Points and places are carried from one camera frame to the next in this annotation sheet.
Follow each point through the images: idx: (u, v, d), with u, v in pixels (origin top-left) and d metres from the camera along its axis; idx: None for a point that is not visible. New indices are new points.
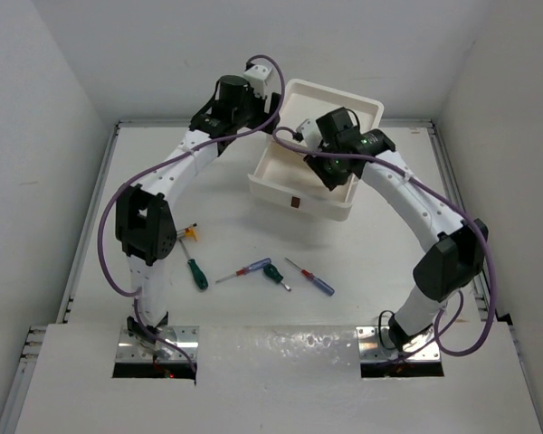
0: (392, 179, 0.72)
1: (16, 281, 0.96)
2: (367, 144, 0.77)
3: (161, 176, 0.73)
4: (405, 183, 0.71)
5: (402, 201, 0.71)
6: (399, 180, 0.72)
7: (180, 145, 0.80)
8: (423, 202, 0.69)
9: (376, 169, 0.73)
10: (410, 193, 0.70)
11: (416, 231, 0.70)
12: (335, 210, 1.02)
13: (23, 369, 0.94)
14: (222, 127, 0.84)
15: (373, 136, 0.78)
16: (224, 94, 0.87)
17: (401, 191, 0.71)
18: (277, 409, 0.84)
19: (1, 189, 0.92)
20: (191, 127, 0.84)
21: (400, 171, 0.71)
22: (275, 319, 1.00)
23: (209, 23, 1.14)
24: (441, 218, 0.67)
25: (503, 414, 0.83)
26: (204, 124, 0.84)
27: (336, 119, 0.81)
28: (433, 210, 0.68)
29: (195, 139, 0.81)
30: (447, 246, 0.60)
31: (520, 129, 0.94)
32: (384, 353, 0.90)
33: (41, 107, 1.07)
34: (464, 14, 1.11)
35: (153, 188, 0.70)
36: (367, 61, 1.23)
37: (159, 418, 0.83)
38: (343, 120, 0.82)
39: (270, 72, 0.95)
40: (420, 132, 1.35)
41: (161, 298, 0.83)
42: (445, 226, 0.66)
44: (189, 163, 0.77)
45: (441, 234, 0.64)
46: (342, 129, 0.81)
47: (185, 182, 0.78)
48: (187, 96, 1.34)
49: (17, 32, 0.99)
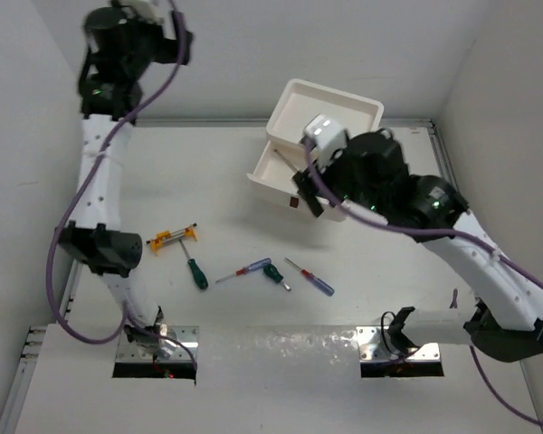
0: (478, 259, 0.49)
1: (17, 281, 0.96)
2: (440, 208, 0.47)
3: (89, 203, 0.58)
4: (493, 264, 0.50)
5: (487, 284, 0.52)
6: (487, 260, 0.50)
7: (85, 146, 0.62)
8: (513, 283, 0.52)
9: (462, 247, 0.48)
10: (499, 274, 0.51)
11: (491, 307, 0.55)
12: (334, 213, 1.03)
13: (23, 368, 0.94)
14: (119, 98, 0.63)
15: (441, 192, 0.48)
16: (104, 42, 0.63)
17: (490, 273, 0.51)
18: (277, 410, 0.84)
19: (2, 189, 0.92)
20: (85, 111, 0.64)
21: (492, 250, 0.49)
22: (275, 319, 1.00)
23: (208, 23, 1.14)
24: (531, 298, 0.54)
25: (502, 414, 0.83)
26: (94, 97, 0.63)
27: (387, 159, 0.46)
28: (523, 290, 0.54)
29: (99, 130, 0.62)
30: None
31: (520, 130, 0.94)
32: (384, 353, 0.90)
33: (41, 106, 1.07)
34: (464, 14, 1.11)
35: (90, 215, 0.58)
36: (366, 61, 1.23)
37: (159, 418, 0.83)
38: (396, 156, 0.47)
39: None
40: (420, 132, 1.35)
41: (150, 303, 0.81)
42: (536, 307, 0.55)
44: (106, 167, 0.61)
45: (537, 324, 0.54)
46: (395, 178, 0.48)
47: (116, 188, 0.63)
48: (187, 96, 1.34)
49: (15, 32, 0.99)
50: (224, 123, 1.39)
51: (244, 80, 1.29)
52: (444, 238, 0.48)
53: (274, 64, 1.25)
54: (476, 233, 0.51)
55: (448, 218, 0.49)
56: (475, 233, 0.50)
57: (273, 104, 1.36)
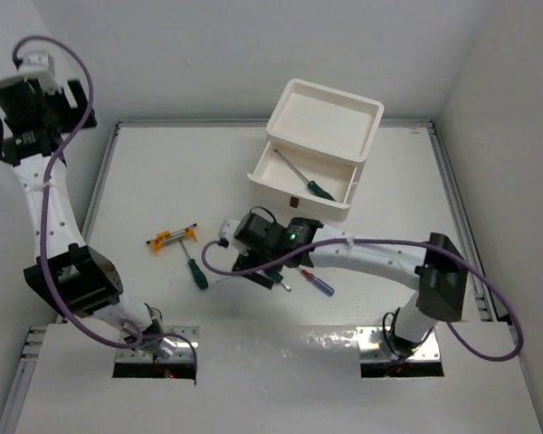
0: (340, 252, 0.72)
1: (17, 281, 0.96)
2: (299, 237, 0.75)
3: (52, 231, 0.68)
4: (352, 247, 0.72)
5: (364, 263, 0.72)
6: (345, 248, 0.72)
7: (26, 188, 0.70)
8: (379, 251, 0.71)
9: (321, 252, 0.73)
10: (362, 252, 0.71)
11: (395, 278, 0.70)
12: (334, 210, 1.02)
13: (23, 369, 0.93)
14: (43, 136, 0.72)
15: (298, 226, 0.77)
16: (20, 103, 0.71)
17: (354, 257, 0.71)
18: (277, 409, 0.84)
19: (2, 189, 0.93)
20: (14, 162, 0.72)
21: (342, 240, 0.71)
22: (275, 319, 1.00)
23: (208, 24, 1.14)
24: (404, 255, 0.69)
25: (502, 413, 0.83)
26: (21, 146, 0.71)
27: (255, 231, 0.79)
28: (394, 251, 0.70)
29: (36, 169, 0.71)
30: (433, 278, 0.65)
31: (519, 130, 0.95)
32: (384, 353, 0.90)
33: None
34: (463, 15, 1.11)
35: (55, 246, 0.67)
36: (366, 61, 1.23)
37: (159, 419, 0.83)
38: (261, 224, 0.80)
39: (46, 57, 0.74)
40: (420, 132, 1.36)
41: (140, 307, 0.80)
42: (414, 259, 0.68)
44: (55, 196, 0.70)
45: (417, 268, 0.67)
46: (266, 233, 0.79)
47: (70, 210, 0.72)
48: (187, 97, 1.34)
49: (14, 33, 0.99)
50: (224, 123, 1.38)
51: (243, 80, 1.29)
52: (312, 254, 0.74)
53: (274, 65, 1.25)
54: (333, 236, 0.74)
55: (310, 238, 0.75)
56: (332, 237, 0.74)
57: (272, 104, 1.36)
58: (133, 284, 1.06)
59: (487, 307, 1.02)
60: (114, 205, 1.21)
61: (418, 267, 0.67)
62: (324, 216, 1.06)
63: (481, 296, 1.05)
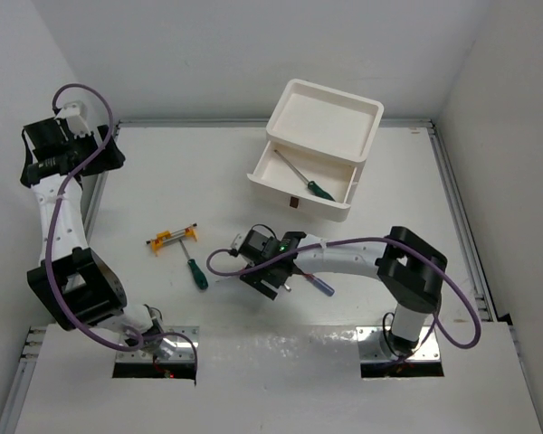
0: (318, 256, 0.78)
1: (17, 280, 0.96)
2: (284, 248, 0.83)
3: (60, 236, 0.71)
4: (326, 250, 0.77)
5: (338, 263, 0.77)
6: (320, 251, 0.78)
7: (42, 201, 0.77)
8: (348, 250, 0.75)
9: (301, 258, 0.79)
10: (335, 253, 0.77)
11: (367, 274, 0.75)
12: (334, 211, 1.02)
13: (23, 369, 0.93)
14: (63, 162, 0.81)
15: (287, 239, 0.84)
16: (51, 137, 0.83)
17: (329, 258, 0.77)
18: (276, 409, 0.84)
19: (2, 189, 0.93)
20: (34, 181, 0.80)
21: (316, 244, 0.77)
22: (275, 319, 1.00)
23: (208, 25, 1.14)
24: (368, 250, 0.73)
25: (502, 413, 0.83)
26: (42, 168, 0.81)
27: (252, 244, 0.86)
28: (359, 249, 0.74)
29: (52, 185, 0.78)
30: (392, 267, 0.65)
31: (519, 130, 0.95)
32: (384, 353, 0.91)
33: (41, 106, 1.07)
34: (464, 15, 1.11)
35: (60, 251, 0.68)
36: (366, 61, 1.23)
37: (158, 419, 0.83)
38: (260, 239, 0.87)
39: (81, 107, 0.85)
40: (420, 132, 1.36)
41: (140, 308, 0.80)
42: (376, 252, 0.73)
44: (66, 207, 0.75)
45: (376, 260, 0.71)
46: (262, 247, 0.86)
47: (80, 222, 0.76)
48: (187, 97, 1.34)
49: (14, 33, 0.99)
50: (224, 123, 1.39)
51: (243, 80, 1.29)
52: (296, 261, 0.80)
53: (274, 65, 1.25)
54: (312, 242, 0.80)
55: None
56: (310, 243, 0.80)
57: (272, 104, 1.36)
58: (133, 284, 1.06)
59: (487, 308, 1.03)
60: (114, 205, 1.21)
61: (378, 259, 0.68)
62: (324, 216, 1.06)
63: (481, 297, 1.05)
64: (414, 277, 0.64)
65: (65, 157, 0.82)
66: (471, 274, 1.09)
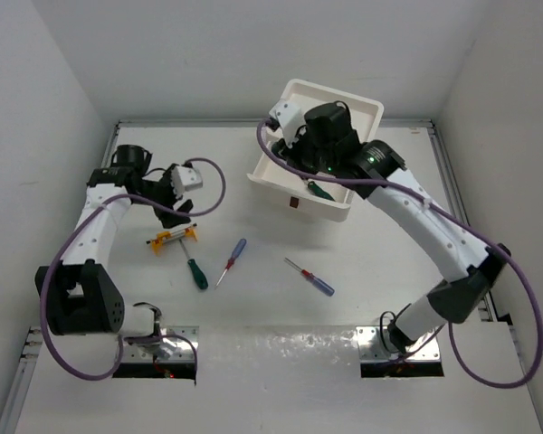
0: (409, 206, 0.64)
1: (16, 281, 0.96)
2: (374, 163, 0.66)
3: (81, 242, 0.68)
4: (424, 210, 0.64)
5: (423, 230, 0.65)
6: (417, 206, 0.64)
7: (88, 203, 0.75)
8: (446, 231, 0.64)
9: (389, 195, 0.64)
10: (430, 221, 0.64)
11: (435, 260, 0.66)
12: (333, 210, 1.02)
13: (23, 369, 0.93)
14: (124, 175, 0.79)
15: (379, 152, 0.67)
16: (133, 159, 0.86)
17: (420, 219, 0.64)
18: (277, 410, 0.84)
19: (1, 188, 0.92)
20: (91, 182, 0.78)
21: (420, 197, 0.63)
22: (274, 319, 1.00)
23: (208, 26, 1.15)
24: (466, 247, 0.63)
25: (502, 413, 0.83)
26: (105, 175, 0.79)
27: (334, 123, 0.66)
28: (458, 238, 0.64)
29: (102, 193, 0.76)
30: (478, 280, 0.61)
31: (520, 130, 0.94)
32: (384, 353, 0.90)
33: (41, 107, 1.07)
34: (464, 15, 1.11)
35: (72, 258, 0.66)
36: (366, 61, 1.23)
37: (158, 419, 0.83)
38: (342, 125, 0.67)
39: (195, 184, 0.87)
40: (420, 132, 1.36)
41: (143, 313, 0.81)
42: (471, 256, 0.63)
44: (103, 218, 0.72)
45: (469, 268, 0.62)
46: (341, 136, 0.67)
47: (108, 238, 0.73)
48: (187, 97, 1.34)
49: (14, 33, 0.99)
50: (225, 124, 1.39)
51: (244, 80, 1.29)
52: (379, 188, 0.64)
53: (274, 65, 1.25)
54: (410, 185, 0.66)
55: (384, 172, 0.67)
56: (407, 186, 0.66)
57: (273, 104, 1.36)
58: (134, 284, 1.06)
59: (486, 308, 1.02)
60: None
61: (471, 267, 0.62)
62: (324, 215, 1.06)
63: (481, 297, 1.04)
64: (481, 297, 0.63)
65: (130, 171, 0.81)
66: None
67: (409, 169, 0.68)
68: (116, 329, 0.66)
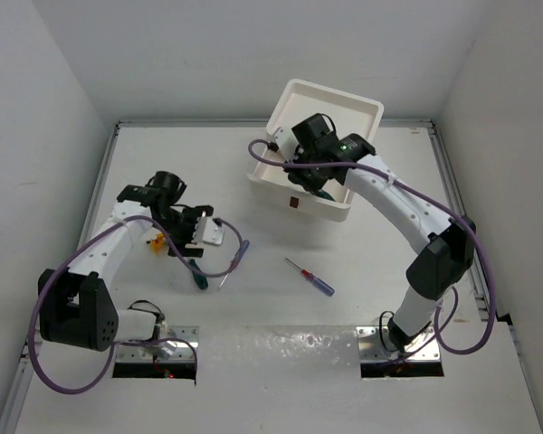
0: (376, 183, 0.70)
1: (17, 281, 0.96)
2: (347, 150, 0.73)
3: (92, 254, 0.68)
4: (390, 187, 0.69)
5: (390, 206, 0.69)
6: (383, 183, 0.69)
7: (110, 217, 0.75)
8: (409, 202, 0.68)
9: (358, 174, 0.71)
10: (395, 196, 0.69)
11: (405, 234, 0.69)
12: (334, 210, 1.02)
13: (23, 369, 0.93)
14: (151, 197, 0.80)
15: (352, 141, 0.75)
16: (166, 185, 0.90)
17: (386, 194, 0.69)
18: (277, 409, 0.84)
19: (2, 189, 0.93)
20: (120, 197, 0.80)
21: (385, 174, 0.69)
22: (274, 319, 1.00)
23: (208, 27, 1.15)
24: (429, 218, 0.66)
25: (502, 412, 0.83)
26: (135, 193, 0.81)
27: (312, 127, 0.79)
28: (421, 209, 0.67)
29: (127, 210, 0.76)
30: (438, 246, 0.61)
31: (519, 130, 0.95)
32: (384, 353, 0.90)
33: (41, 107, 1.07)
34: (464, 15, 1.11)
35: (79, 267, 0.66)
36: (366, 61, 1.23)
37: (159, 418, 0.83)
38: (320, 127, 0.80)
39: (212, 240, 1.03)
40: (420, 132, 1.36)
41: (143, 317, 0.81)
42: (434, 226, 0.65)
44: (119, 233, 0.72)
45: (431, 235, 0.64)
46: (319, 136, 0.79)
47: (120, 254, 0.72)
48: (187, 97, 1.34)
49: (14, 33, 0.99)
50: (225, 124, 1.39)
51: (244, 80, 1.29)
52: (349, 171, 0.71)
53: (274, 66, 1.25)
54: (379, 168, 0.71)
55: (357, 159, 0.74)
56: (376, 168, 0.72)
57: (273, 104, 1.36)
58: (133, 284, 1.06)
59: (487, 308, 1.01)
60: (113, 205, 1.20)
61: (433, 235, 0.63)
62: (324, 215, 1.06)
63: (481, 297, 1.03)
64: (448, 266, 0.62)
65: (158, 194, 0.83)
66: (471, 273, 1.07)
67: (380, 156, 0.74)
68: (103, 348, 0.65)
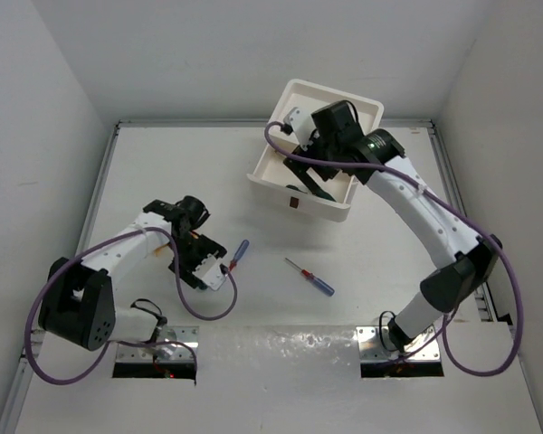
0: (404, 192, 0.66)
1: (16, 281, 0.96)
2: (376, 148, 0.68)
3: (107, 252, 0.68)
4: (418, 196, 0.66)
5: (416, 217, 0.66)
6: (412, 193, 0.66)
7: (132, 223, 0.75)
8: (438, 217, 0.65)
9: (385, 180, 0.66)
10: (423, 208, 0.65)
11: (427, 246, 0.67)
12: (334, 210, 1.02)
13: (23, 369, 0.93)
14: (175, 214, 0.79)
15: (380, 138, 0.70)
16: (192, 207, 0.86)
17: (414, 204, 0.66)
18: (277, 409, 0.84)
19: (1, 189, 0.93)
20: (147, 208, 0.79)
21: (414, 183, 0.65)
22: (274, 319, 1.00)
23: (209, 26, 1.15)
24: (457, 234, 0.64)
25: (501, 413, 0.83)
26: (161, 209, 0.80)
27: (336, 117, 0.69)
28: (449, 224, 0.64)
29: (148, 220, 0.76)
30: (463, 267, 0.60)
31: (519, 130, 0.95)
32: (384, 353, 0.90)
33: (42, 107, 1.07)
34: (464, 15, 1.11)
35: (92, 261, 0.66)
36: (366, 61, 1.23)
37: (159, 418, 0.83)
38: (344, 117, 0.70)
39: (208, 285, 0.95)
40: (420, 132, 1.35)
41: (142, 319, 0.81)
42: (462, 243, 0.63)
44: (138, 240, 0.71)
45: (457, 253, 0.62)
46: (344, 127, 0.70)
47: (133, 260, 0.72)
48: (186, 97, 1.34)
49: (14, 33, 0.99)
50: (224, 123, 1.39)
51: (244, 80, 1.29)
52: (376, 174, 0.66)
53: (274, 65, 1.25)
54: (406, 173, 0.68)
55: (383, 157, 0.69)
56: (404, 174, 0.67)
57: (273, 104, 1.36)
58: (134, 284, 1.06)
59: (486, 308, 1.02)
60: (113, 205, 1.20)
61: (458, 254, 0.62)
62: (324, 215, 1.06)
63: (481, 297, 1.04)
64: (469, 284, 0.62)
65: (184, 214, 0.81)
66: None
67: (408, 158, 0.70)
68: (91, 348, 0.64)
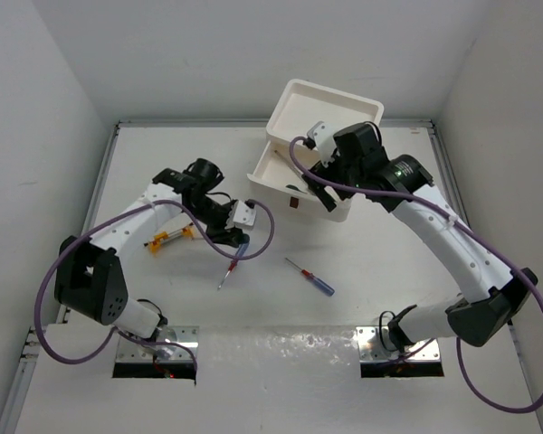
0: (433, 222, 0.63)
1: (17, 281, 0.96)
2: (403, 176, 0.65)
3: (116, 229, 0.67)
4: (449, 228, 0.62)
5: (446, 250, 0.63)
6: (442, 223, 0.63)
7: (141, 196, 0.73)
8: (470, 250, 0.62)
9: (414, 209, 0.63)
10: (454, 240, 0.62)
11: (457, 280, 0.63)
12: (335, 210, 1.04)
13: (23, 369, 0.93)
14: (186, 183, 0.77)
15: (406, 165, 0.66)
16: (204, 174, 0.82)
17: (443, 236, 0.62)
18: (276, 410, 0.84)
19: (2, 189, 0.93)
20: (157, 179, 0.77)
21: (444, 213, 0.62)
22: (274, 319, 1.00)
23: (209, 27, 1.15)
24: (490, 268, 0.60)
25: (502, 413, 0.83)
26: (173, 177, 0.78)
27: (361, 141, 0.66)
28: (481, 259, 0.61)
29: (158, 193, 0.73)
30: (498, 303, 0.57)
31: (520, 130, 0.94)
32: (384, 353, 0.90)
33: (42, 108, 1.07)
34: (464, 15, 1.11)
35: (101, 240, 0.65)
36: (366, 61, 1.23)
37: (158, 418, 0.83)
38: (369, 140, 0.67)
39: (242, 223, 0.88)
40: (420, 132, 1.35)
41: (147, 316, 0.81)
42: (496, 278, 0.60)
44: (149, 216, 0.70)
45: (491, 289, 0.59)
46: (368, 153, 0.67)
47: (143, 236, 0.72)
48: (186, 97, 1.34)
49: (16, 35, 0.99)
50: (224, 123, 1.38)
51: (244, 80, 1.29)
52: (404, 202, 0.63)
53: (274, 65, 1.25)
54: (435, 202, 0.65)
55: (411, 186, 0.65)
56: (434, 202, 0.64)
57: (272, 103, 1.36)
58: (134, 284, 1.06)
59: None
60: (112, 205, 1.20)
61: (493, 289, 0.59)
62: (325, 214, 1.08)
63: None
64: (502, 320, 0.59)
65: (195, 183, 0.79)
66: None
67: (436, 186, 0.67)
68: (105, 323, 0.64)
